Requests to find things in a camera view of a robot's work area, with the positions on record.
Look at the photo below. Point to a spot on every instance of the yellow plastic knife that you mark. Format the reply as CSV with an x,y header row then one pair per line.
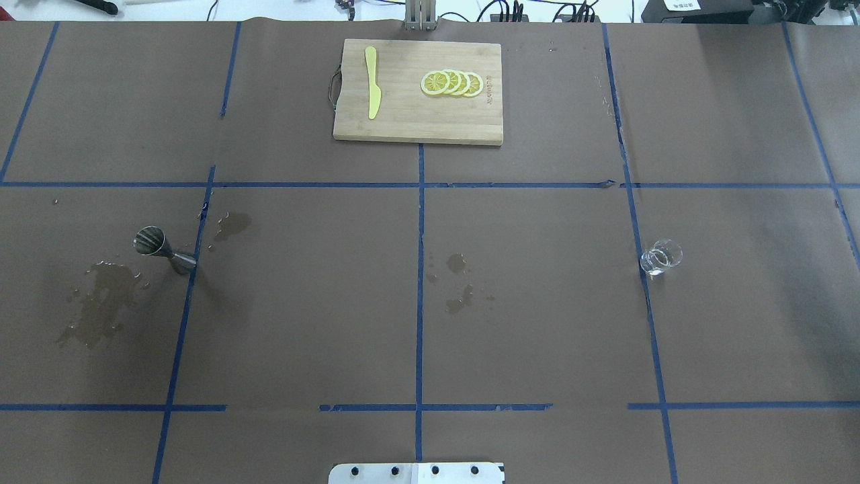
x,y
374,90

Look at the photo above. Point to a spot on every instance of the aluminium camera post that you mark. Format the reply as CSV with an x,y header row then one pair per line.
x,y
420,15

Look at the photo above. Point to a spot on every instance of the wooden cutting board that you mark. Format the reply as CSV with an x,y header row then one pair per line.
x,y
406,114

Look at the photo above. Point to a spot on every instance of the lemon slice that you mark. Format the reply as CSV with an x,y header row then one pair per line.
x,y
435,83
475,87

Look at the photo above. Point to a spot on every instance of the clear glass cup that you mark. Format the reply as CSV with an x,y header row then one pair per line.
x,y
664,255

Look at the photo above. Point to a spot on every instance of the front lemon slice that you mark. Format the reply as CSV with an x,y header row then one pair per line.
x,y
435,83

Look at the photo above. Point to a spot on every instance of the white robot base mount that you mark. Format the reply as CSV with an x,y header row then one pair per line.
x,y
418,472

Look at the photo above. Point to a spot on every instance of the steel jigger measuring cup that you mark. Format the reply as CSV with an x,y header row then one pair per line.
x,y
151,241

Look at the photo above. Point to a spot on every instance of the back lemon slice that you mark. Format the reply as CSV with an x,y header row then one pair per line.
x,y
475,87

